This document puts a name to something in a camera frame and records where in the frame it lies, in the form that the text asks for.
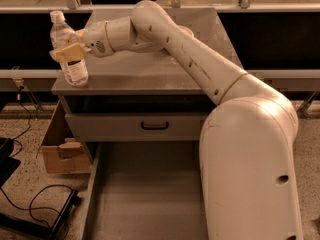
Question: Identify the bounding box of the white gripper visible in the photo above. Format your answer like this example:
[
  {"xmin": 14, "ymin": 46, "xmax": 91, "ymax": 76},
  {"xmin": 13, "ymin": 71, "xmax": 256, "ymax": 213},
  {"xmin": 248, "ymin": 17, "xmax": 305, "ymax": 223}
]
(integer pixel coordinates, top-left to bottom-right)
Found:
[{"xmin": 49, "ymin": 21, "xmax": 114, "ymax": 63}]

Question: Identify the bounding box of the clear plastic water bottle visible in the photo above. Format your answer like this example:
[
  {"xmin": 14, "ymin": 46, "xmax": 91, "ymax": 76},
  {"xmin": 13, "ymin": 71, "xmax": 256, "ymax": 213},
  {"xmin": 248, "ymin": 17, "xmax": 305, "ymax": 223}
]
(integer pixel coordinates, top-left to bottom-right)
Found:
[{"xmin": 50, "ymin": 11, "xmax": 88, "ymax": 87}]

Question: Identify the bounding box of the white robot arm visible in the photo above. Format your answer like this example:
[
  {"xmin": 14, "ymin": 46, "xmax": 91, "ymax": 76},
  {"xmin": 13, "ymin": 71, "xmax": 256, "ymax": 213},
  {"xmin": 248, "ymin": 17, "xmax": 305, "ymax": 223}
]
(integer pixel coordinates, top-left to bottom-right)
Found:
[{"xmin": 50, "ymin": 0, "xmax": 303, "ymax": 240}]

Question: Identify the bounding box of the closed grey top drawer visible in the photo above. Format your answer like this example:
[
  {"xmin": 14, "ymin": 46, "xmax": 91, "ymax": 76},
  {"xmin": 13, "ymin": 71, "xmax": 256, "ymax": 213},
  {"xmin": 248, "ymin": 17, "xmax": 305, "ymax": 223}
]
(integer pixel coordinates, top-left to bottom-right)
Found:
[{"xmin": 66, "ymin": 113, "xmax": 207, "ymax": 142}]

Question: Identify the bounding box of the grey drawer cabinet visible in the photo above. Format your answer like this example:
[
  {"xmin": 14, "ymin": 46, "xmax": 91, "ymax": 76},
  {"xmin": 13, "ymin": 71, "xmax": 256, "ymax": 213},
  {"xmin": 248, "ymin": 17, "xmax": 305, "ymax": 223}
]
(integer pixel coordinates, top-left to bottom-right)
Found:
[{"xmin": 51, "ymin": 7, "xmax": 244, "ymax": 165}]

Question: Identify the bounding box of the open grey middle drawer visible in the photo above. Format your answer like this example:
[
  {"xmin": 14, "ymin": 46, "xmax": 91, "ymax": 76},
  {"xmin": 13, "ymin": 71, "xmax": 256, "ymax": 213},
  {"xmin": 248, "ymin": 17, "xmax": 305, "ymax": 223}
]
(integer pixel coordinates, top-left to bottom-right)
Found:
[{"xmin": 80, "ymin": 141, "xmax": 208, "ymax": 240}]

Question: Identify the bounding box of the white bowl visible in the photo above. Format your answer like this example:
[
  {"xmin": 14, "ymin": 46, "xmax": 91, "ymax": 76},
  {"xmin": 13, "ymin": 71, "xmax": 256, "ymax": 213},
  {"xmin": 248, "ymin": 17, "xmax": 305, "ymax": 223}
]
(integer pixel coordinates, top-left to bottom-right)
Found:
[{"xmin": 179, "ymin": 26, "xmax": 194, "ymax": 37}]

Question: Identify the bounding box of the cardboard box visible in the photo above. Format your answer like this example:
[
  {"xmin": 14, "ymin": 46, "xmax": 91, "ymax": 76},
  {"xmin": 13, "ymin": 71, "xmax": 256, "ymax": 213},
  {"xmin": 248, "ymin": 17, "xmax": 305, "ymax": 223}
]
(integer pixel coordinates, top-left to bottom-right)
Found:
[{"xmin": 41, "ymin": 103, "xmax": 91, "ymax": 174}]

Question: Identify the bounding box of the black device left edge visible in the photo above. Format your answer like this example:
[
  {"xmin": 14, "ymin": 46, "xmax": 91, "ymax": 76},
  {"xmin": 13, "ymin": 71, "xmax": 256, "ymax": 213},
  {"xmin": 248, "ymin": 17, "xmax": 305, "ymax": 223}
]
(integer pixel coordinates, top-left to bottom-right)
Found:
[{"xmin": 0, "ymin": 137, "xmax": 21, "ymax": 187}]

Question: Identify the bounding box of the black metal stand base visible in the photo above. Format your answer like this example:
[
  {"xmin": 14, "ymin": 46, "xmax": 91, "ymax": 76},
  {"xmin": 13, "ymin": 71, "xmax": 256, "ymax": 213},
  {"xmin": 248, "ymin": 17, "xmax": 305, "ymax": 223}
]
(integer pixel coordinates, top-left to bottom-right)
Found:
[{"xmin": 0, "ymin": 189, "xmax": 81, "ymax": 240}]

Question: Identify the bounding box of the black drawer handle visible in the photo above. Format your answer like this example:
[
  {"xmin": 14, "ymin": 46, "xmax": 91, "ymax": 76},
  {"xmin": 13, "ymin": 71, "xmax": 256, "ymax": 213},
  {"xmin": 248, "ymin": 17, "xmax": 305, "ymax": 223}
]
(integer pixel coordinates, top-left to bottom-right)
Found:
[{"xmin": 140, "ymin": 122, "xmax": 170, "ymax": 131}]

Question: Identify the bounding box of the black cable left floor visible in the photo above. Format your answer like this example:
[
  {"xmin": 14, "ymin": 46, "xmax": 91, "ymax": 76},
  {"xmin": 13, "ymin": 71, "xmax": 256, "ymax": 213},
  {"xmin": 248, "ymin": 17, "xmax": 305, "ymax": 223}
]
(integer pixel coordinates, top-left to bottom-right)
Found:
[{"xmin": 0, "ymin": 184, "xmax": 75, "ymax": 240}]

